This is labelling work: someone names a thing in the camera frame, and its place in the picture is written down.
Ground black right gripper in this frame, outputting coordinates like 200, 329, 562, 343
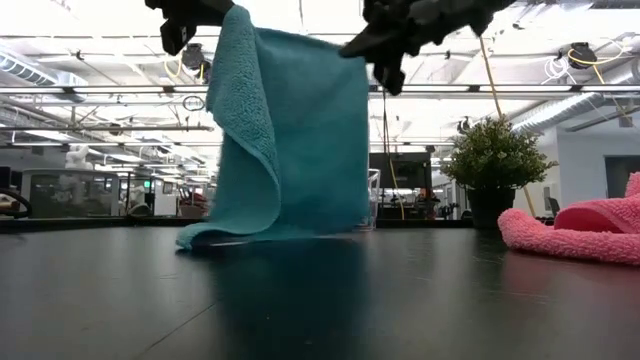
339, 0, 474, 96

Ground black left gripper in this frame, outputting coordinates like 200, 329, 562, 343
144, 0, 235, 56

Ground teal microfiber towel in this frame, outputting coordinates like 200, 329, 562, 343
175, 4, 372, 251

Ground clear plastic bin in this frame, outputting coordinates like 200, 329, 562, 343
367, 168, 382, 232

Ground pink microfiber towel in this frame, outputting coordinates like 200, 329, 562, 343
497, 172, 640, 266

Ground black monitor screen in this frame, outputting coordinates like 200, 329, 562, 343
369, 152, 432, 190

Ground small green potted plant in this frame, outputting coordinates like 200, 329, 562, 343
439, 115, 560, 230

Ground white figure statue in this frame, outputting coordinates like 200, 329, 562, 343
64, 144, 95, 171

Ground glass walled booth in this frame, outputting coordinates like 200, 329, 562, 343
19, 168, 121, 217

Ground black ceiling cable reel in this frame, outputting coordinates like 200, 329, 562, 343
567, 41, 600, 70
180, 42, 207, 71

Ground orange extension cable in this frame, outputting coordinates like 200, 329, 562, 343
477, 35, 536, 218

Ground thin yellow hanging cable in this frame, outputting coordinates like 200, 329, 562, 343
388, 158, 406, 221

